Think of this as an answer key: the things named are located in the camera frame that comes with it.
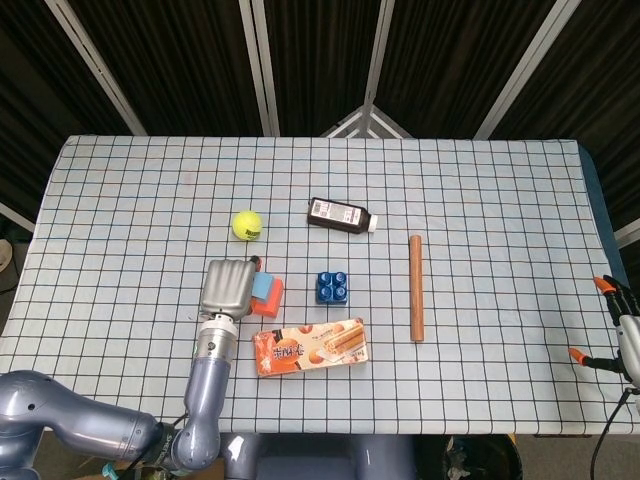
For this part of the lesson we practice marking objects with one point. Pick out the orange egg roll box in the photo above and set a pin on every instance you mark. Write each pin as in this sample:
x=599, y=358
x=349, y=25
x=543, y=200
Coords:
x=310, y=347

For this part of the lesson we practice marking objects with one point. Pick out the wooden rolling pin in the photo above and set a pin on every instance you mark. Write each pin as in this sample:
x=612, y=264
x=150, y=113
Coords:
x=417, y=290

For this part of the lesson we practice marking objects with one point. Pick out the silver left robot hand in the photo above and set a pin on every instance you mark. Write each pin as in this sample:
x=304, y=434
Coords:
x=227, y=287

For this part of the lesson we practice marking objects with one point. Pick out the brown bottle white cap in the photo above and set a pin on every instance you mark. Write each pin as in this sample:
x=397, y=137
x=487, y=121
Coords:
x=340, y=216

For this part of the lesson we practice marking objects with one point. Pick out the blue studded toy brick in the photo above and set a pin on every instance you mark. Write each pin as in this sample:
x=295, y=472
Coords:
x=331, y=288

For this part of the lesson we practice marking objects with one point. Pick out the large orange foam cube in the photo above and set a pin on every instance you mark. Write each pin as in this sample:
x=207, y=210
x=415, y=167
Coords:
x=274, y=300

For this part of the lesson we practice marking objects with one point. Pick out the dark blue table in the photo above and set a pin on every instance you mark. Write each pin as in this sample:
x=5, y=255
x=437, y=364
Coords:
x=600, y=200

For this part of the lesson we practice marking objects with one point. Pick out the white round object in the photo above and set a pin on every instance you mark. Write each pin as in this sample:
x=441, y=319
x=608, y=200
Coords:
x=5, y=255

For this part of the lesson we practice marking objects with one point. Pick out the brown cardboard box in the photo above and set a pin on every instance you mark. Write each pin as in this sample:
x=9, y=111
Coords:
x=210, y=471

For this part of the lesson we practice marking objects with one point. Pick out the dark folding screen white frames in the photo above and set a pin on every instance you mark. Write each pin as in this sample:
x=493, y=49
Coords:
x=320, y=50

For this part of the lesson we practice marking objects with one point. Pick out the grey-blue robot torso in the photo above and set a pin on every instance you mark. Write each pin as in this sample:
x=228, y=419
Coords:
x=300, y=460

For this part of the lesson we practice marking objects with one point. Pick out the medium blue foam cube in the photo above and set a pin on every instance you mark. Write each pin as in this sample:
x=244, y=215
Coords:
x=262, y=287

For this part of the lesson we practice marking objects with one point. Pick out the black waste bin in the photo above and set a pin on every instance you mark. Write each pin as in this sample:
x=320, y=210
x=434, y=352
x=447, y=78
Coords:
x=500, y=460

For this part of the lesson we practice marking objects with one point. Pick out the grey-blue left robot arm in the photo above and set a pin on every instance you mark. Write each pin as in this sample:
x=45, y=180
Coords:
x=210, y=380

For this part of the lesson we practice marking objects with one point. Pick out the checked light blue tablecloth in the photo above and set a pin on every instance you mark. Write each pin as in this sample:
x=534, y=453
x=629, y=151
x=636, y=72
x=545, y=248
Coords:
x=450, y=175

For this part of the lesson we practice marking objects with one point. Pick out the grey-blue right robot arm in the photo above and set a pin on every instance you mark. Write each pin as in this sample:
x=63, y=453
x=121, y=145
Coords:
x=637, y=402

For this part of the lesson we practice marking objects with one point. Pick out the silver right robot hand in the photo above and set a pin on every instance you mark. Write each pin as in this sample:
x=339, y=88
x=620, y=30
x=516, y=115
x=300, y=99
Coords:
x=631, y=345

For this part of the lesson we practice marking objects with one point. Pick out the yellow tennis ball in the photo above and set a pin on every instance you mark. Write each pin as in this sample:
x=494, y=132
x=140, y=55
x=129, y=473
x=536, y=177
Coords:
x=247, y=225

